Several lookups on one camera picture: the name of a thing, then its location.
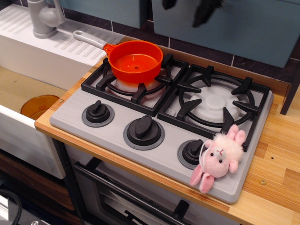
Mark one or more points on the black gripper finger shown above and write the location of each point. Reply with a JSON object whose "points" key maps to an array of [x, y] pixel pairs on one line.
{"points": [[205, 10], [168, 4]]}

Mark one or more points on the orange pot with grey handle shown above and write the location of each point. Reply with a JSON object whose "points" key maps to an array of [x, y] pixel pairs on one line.
{"points": [[132, 61]]}

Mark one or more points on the black right burner grate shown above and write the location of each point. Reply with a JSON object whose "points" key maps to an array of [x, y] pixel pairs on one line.
{"points": [[207, 102]]}

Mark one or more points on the black burner grate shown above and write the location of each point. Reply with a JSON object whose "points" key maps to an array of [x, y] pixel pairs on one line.
{"points": [[207, 102], [145, 97]]}

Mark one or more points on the black left burner grate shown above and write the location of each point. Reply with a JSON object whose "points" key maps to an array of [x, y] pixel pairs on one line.
{"points": [[145, 97]]}

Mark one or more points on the grey toy stove top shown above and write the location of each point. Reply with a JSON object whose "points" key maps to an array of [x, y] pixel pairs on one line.
{"points": [[162, 159]]}

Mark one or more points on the grey toy faucet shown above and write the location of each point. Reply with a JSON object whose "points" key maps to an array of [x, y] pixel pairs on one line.
{"points": [[45, 20]]}

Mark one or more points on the black left stove knob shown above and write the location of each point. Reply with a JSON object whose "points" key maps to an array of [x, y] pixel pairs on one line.
{"points": [[98, 115]]}

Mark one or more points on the black stove knob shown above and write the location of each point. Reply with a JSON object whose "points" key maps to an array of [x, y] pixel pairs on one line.
{"points": [[188, 153], [98, 115], [144, 133]]}

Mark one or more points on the black middle stove knob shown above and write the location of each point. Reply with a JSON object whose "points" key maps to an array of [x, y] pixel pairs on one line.
{"points": [[144, 133]]}

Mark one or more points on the pink plush bunny toy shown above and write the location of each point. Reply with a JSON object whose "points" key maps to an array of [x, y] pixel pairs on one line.
{"points": [[222, 155]]}

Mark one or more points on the black right stove knob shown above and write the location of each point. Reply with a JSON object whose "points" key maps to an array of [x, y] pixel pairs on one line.
{"points": [[188, 153]]}

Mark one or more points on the white toy sink unit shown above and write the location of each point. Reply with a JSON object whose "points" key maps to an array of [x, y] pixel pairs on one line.
{"points": [[31, 67]]}

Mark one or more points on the orange translucent lid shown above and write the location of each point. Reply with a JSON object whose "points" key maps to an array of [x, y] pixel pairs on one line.
{"points": [[37, 106]]}

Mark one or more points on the teal right wall cabinet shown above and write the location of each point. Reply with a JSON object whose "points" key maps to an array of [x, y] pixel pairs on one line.
{"points": [[262, 30]]}

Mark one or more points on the oven door with black handle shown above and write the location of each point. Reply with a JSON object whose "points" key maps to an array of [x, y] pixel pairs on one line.
{"points": [[120, 198]]}

